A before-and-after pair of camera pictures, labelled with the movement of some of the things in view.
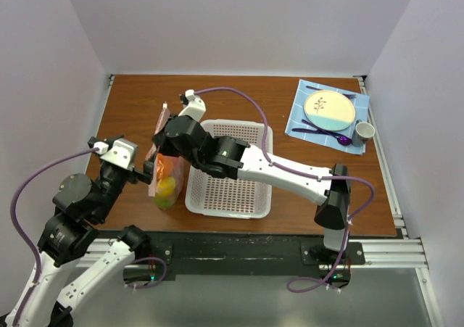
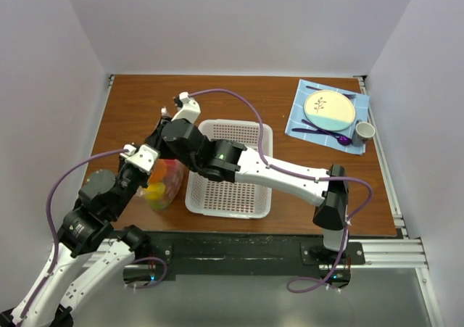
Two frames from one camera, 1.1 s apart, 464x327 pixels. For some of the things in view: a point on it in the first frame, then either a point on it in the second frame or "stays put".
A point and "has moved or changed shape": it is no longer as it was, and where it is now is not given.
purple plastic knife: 348,95 stays put
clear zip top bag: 167,185 has moved or changed shape
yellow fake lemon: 166,186 → 155,191
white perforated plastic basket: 227,197 stays put
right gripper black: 162,145 stays put
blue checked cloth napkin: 341,139 stays put
